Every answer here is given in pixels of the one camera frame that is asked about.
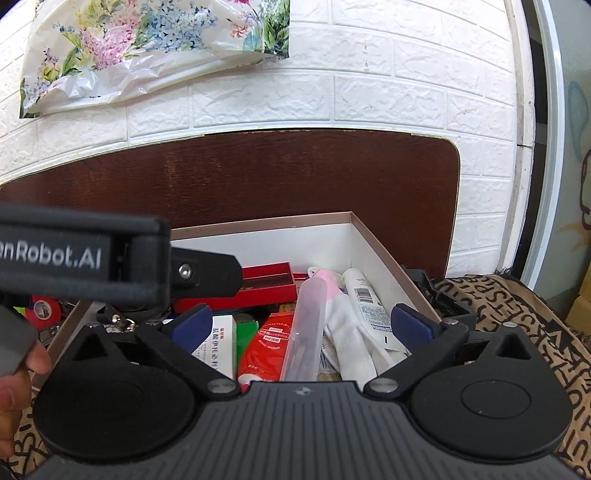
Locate black plastic frame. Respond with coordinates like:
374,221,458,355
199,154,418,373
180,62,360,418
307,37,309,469
403,267,477,331

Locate green small box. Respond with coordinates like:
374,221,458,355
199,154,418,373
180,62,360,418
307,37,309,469
235,313,259,363

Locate patterned brown black tablecloth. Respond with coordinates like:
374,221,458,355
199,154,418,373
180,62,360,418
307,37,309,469
0,274,591,480

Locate stacked cardboard boxes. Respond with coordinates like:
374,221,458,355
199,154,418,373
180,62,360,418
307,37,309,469
566,274,591,335

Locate white medicine box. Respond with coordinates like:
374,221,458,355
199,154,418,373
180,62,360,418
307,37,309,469
192,315,236,379

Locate small clear toothbrush case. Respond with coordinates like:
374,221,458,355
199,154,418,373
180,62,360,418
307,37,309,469
280,277,328,382

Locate red tape roll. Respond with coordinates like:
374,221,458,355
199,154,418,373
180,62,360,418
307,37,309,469
25,295,62,331

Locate red open gift box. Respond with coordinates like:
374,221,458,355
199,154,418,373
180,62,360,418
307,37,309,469
172,262,308,314

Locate floral plastic bag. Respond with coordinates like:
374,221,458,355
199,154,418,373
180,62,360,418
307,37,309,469
20,0,290,118

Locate person left hand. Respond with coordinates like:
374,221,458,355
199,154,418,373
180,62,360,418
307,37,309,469
0,342,52,459

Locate white lotion tube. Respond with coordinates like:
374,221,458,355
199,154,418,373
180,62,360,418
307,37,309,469
342,268,411,364

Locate brown cardboard storage box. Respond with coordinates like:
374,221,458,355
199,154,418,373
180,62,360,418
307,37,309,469
32,211,442,388

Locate dark brown wooden headboard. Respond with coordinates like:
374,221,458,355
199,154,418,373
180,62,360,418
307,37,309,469
1,129,460,277

